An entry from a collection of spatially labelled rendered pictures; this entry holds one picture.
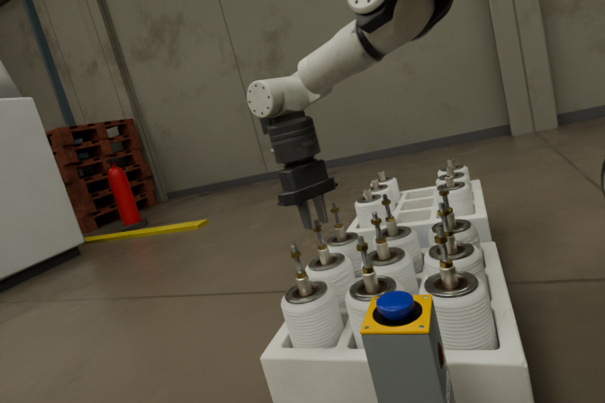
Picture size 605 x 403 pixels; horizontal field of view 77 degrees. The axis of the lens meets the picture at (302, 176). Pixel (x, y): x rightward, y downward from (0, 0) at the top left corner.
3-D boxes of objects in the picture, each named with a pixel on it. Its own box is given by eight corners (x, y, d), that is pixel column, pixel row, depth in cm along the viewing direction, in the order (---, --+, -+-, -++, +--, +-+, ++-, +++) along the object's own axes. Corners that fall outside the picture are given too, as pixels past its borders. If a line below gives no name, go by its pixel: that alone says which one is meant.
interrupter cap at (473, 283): (464, 269, 59) (463, 265, 59) (489, 291, 52) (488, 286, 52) (417, 282, 59) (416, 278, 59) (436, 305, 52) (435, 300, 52)
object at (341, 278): (316, 353, 78) (293, 272, 75) (339, 326, 85) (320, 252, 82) (357, 362, 72) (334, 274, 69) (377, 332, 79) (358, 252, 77)
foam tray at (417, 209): (488, 227, 134) (479, 179, 132) (499, 280, 99) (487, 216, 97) (381, 238, 151) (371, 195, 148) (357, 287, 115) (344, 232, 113)
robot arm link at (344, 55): (342, 95, 66) (446, 39, 53) (300, 81, 59) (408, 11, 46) (332, 42, 69) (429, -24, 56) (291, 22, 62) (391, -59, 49)
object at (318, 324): (300, 406, 65) (272, 310, 62) (311, 367, 74) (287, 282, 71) (355, 403, 62) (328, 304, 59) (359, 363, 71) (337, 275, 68)
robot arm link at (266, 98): (325, 129, 72) (310, 69, 71) (289, 140, 64) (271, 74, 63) (283, 138, 80) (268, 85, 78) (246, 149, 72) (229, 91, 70)
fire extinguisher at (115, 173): (137, 224, 335) (114, 158, 326) (158, 221, 323) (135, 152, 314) (112, 236, 312) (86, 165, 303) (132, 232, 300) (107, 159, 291)
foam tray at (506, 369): (509, 315, 85) (494, 240, 82) (549, 485, 49) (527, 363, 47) (345, 318, 100) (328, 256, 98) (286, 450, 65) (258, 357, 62)
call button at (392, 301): (418, 305, 42) (414, 288, 42) (415, 326, 38) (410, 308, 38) (383, 306, 44) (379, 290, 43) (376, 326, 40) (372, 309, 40)
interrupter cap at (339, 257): (302, 272, 75) (301, 268, 75) (321, 255, 81) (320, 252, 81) (333, 273, 71) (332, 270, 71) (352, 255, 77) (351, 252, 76)
